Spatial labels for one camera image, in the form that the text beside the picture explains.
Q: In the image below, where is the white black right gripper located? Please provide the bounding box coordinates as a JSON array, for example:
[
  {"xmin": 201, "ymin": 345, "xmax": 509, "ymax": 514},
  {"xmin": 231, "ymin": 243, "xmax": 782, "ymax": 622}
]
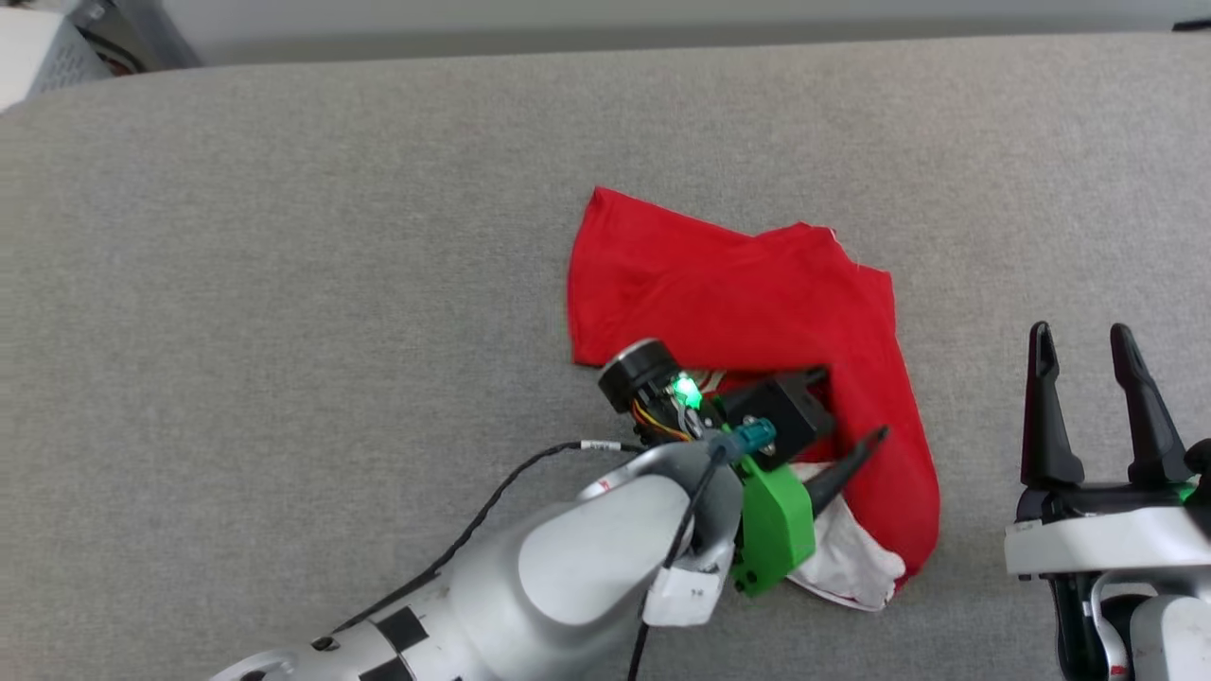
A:
[{"xmin": 1003, "ymin": 322, "xmax": 1211, "ymax": 606}]

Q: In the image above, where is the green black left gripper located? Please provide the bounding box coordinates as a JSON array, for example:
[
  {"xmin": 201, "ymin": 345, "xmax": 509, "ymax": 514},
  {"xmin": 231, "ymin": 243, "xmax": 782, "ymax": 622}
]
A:
[{"xmin": 598, "ymin": 339, "xmax": 891, "ymax": 599}]

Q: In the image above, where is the red garment with white sleeves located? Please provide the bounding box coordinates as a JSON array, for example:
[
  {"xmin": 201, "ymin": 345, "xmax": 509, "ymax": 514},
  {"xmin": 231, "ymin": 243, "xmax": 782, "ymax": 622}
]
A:
[{"xmin": 566, "ymin": 185, "xmax": 941, "ymax": 612}]

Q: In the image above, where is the white laundry basket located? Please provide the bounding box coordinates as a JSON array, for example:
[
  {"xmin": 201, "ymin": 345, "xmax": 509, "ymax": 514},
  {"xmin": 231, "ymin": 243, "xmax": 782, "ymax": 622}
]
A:
[{"xmin": 0, "ymin": 0, "xmax": 114, "ymax": 113}]

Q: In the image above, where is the black cable with teal connector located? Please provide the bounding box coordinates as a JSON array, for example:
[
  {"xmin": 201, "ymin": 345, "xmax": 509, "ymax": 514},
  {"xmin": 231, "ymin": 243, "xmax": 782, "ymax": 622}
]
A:
[{"xmin": 626, "ymin": 421, "xmax": 779, "ymax": 681}]

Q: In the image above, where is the white flat ribbon cable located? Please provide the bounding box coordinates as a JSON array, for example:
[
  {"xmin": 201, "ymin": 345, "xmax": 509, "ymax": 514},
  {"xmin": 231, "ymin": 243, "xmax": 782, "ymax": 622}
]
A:
[{"xmin": 641, "ymin": 553, "xmax": 734, "ymax": 629}]

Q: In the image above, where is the thin black cable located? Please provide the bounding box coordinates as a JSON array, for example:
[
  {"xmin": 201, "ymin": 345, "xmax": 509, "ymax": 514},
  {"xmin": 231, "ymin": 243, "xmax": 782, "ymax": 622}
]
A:
[{"xmin": 331, "ymin": 439, "xmax": 654, "ymax": 633}]

